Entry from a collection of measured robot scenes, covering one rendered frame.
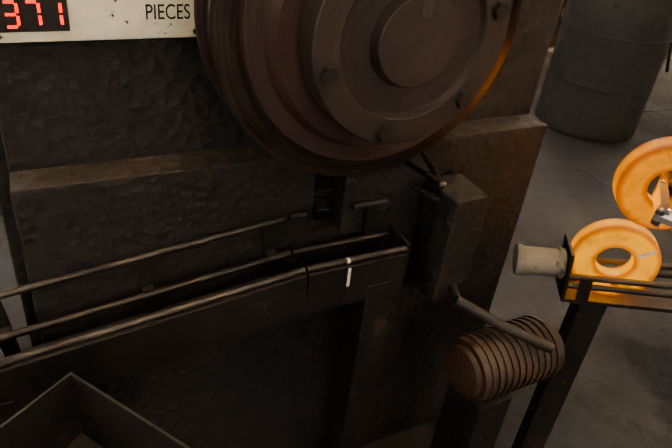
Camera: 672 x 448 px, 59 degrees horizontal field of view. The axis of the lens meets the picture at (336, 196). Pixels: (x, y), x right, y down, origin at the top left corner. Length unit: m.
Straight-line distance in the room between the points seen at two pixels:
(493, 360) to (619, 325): 1.15
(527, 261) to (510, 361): 0.19
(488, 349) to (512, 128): 0.43
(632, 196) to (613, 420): 1.02
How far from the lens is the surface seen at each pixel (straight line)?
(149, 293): 0.98
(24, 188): 0.90
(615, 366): 2.11
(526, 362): 1.21
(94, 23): 0.84
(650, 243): 1.19
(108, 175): 0.90
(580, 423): 1.88
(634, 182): 1.03
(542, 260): 1.17
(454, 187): 1.09
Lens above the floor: 1.31
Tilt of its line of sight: 31 degrees down
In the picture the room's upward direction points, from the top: 7 degrees clockwise
